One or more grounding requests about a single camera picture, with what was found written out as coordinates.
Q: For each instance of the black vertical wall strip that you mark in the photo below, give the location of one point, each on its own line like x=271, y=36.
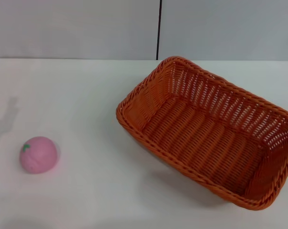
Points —
x=158, y=28

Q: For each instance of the pink peach toy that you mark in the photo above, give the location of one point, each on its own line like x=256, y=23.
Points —
x=39, y=156

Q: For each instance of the orange woven plastic basket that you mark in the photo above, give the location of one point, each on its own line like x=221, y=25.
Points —
x=206, y=133

